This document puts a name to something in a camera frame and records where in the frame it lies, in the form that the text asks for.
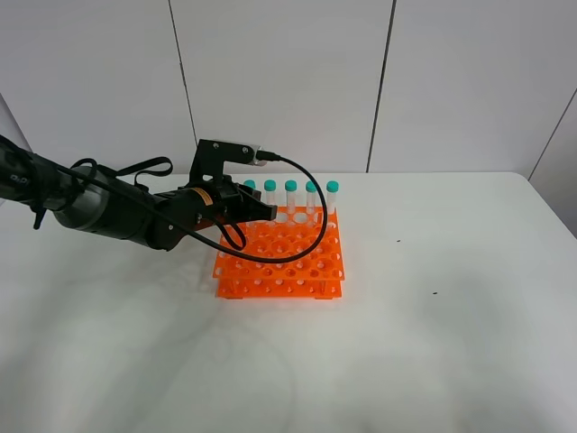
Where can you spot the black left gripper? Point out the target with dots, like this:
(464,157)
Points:
(204,204)

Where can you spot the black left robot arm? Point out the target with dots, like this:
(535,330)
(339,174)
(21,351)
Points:
(95,199)

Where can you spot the row tube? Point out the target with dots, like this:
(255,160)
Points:
(270,192)
(291,187)
(332,188)
(249,185)
(311,198)

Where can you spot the orange test tube rack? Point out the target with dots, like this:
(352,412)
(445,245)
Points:
(318,275)

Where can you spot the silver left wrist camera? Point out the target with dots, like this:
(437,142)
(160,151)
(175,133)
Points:
(211,156)

